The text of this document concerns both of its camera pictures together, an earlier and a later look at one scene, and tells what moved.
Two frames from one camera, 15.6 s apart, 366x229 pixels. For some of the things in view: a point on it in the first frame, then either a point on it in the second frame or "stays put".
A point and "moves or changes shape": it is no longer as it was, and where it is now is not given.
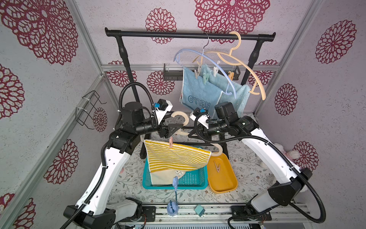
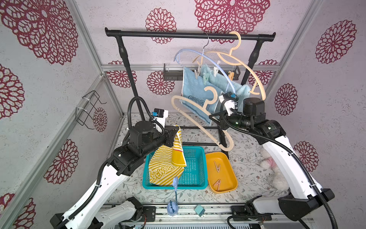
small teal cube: x=199 y=210 stays put
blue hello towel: x=196 y=92 stays put
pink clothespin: x=171 y=140 moves or changes shape
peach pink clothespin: x=218 y=168 stays put
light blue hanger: x=177 y=59 stays put
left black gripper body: x=150 y=127 to x=164 y=139
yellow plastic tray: x=221 y=177 stays put
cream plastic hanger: x=177 y=131 to x=227 y=143
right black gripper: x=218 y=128 to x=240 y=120
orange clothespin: x=231 y=75 stays put
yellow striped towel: x=164 y=162 moves or changes shape
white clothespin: x=215 y=70 stays put
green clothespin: x=205 y=77 stays put
